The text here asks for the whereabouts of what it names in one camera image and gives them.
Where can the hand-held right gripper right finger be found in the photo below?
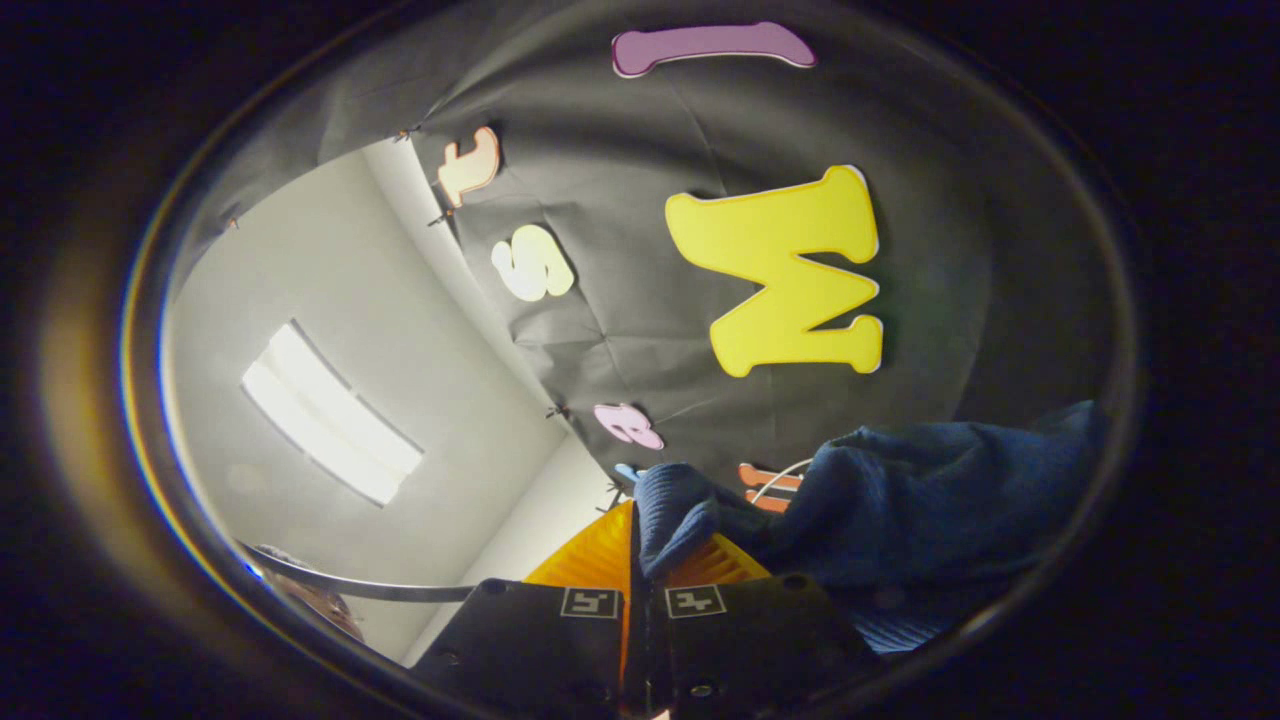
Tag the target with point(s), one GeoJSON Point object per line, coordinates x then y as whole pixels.
{"type": "Point", "coordinates": [750, 640]}

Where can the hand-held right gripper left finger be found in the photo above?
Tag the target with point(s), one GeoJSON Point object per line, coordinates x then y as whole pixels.
{"type": "Point", "coordinates": [530, 650]}

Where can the white clothes hanger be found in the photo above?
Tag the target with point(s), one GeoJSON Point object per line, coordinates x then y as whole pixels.
{"type": "Point", "coordinates": [778, 476]}

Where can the blue shirt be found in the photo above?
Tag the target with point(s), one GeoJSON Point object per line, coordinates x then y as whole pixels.
{"type": "Point", "coordinates": [900, 500]}

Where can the ceiling light panel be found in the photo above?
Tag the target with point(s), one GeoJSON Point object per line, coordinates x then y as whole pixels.
{"type": "Point", "coordinates": [330, 415]}

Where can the black backdrop cloth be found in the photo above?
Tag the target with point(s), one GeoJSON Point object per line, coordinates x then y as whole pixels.
{"type": "Point", "coordinates": [620, 150]}

